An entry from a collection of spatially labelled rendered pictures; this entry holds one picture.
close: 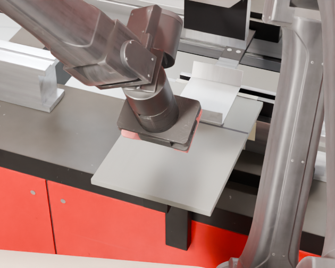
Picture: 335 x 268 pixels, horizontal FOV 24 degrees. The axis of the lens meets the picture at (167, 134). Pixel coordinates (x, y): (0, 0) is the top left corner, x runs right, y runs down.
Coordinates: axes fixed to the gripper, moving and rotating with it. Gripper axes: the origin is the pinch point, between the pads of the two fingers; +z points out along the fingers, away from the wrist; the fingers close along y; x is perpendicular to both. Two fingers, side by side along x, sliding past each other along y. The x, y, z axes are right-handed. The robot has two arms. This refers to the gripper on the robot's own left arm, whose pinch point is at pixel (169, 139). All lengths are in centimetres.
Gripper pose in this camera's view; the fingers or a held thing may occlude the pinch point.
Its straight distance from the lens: 112.1
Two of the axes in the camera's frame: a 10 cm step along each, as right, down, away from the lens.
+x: -3.2, 8.9, -3.2
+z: 1.7, 3.9, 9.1
